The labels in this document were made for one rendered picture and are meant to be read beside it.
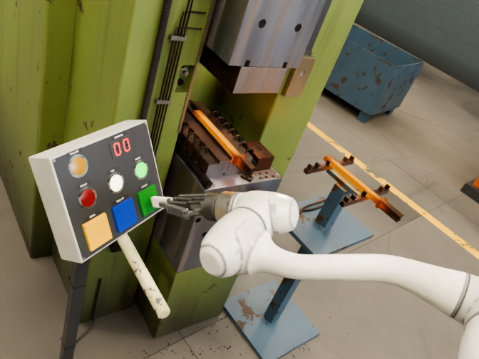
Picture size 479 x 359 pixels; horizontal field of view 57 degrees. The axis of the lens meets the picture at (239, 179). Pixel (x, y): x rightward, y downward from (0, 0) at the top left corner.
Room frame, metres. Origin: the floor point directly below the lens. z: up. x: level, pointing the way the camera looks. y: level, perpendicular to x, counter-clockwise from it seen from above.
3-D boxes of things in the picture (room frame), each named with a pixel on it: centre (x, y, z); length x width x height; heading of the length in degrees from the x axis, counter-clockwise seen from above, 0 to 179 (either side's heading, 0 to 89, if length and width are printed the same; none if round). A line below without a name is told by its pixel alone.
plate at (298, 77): (1.73, -0.07, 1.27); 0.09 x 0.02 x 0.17; 136
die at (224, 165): (1.56, 0.20, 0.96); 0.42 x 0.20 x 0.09; 46
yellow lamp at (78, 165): (0.84, 0.38, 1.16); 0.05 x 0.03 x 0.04; 136
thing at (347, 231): (1.64, -0.42, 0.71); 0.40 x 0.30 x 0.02; 139
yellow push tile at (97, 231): (0.81, 0.29, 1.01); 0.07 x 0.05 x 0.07; 161
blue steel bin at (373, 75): (5.42, -0.80, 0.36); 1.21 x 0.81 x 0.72; 58
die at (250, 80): (1.56, 0.20, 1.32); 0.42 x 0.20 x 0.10; 46
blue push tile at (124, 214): (0.91, 0.26, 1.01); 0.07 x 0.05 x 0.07; 161
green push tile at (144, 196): (1.00, 0.23, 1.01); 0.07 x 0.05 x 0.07; 161
